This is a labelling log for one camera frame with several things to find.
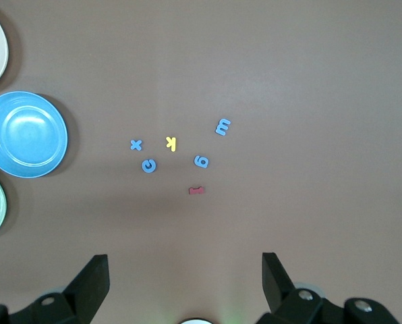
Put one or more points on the yellow foam letter k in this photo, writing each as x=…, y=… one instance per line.
x=173, y=145

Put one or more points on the blue foam letter c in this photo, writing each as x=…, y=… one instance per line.
x=144, y=166

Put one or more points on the red foam letter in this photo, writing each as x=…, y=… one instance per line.
x=197, y=191

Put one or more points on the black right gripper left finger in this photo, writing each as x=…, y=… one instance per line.
x=86, y=287

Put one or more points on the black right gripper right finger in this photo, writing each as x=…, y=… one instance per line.
x=278, y=290

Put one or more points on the blue foam letter m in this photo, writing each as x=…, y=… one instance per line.
x=221, y=130

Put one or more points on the blue plate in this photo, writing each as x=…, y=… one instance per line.
x=25, y=135

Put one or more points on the blue foam number nine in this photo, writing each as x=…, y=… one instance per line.
x=203, y=164

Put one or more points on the blue foam letter x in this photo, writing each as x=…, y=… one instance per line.
x=136, y=145

